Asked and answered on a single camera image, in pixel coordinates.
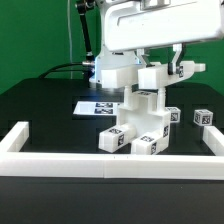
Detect white tag sheet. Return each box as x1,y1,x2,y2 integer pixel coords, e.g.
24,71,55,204
74,101,119,116

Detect black jointed camera mount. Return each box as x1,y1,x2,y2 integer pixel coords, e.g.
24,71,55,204
75,0,100,68

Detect white chair seat part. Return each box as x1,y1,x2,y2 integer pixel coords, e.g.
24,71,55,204
116,86,171,141

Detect white U-shaped fence frame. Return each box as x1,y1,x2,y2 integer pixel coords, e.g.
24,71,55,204
0,122,224,180

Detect black cable bundle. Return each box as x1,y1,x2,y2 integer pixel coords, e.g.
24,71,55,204
38,61,98,80

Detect white chair back frame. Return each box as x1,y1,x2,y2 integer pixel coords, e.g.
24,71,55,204
101,61,206,90

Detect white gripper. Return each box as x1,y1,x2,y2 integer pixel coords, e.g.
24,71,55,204
104,0,224,75

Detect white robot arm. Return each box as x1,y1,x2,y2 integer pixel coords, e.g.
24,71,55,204
91,0,224,89

